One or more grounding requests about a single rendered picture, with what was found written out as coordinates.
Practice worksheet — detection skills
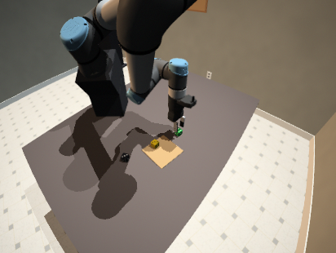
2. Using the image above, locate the green die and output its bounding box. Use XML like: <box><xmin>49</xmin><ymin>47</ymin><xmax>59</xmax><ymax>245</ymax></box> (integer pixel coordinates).
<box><xmin>175</xmin><ymin>127</ymin><xmax>183</xmax><ymax>136</ymax></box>

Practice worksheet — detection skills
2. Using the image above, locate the yellow die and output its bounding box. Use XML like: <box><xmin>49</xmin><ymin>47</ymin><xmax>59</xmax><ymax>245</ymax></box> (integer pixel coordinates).
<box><xmin>151</xmin><ymin>139</ymin><xmax>159</xmax><ymax>149</ymax></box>

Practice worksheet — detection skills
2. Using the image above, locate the peach flat mat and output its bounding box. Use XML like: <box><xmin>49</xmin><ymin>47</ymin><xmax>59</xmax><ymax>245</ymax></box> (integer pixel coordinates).
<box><xmin>142</xmin><ymin>135</ymin><xmax>183</xmax><ymax>169</ymax></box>

